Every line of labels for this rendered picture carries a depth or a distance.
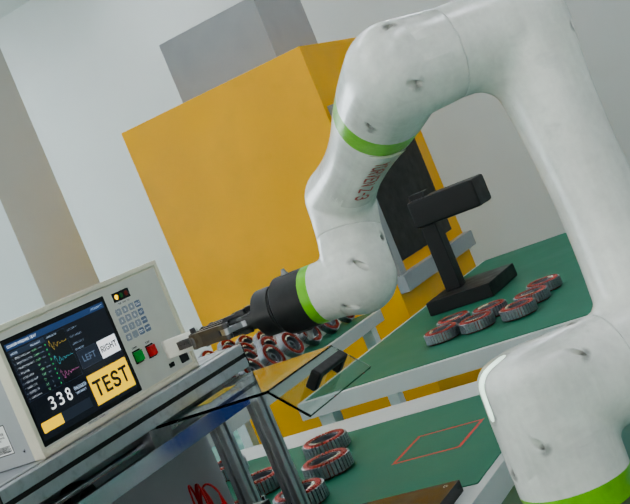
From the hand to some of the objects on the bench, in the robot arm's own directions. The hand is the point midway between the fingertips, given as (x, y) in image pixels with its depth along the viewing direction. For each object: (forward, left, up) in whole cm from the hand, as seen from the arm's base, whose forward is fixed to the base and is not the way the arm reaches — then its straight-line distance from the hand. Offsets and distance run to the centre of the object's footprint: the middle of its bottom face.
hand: (182, 343), depth 188 cm
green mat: (+34, -49, -42) cm, 73 cm away
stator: (+25, -33, -42) cm, 59 cm away
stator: (+50, -44, -42) cm, 79 cm away
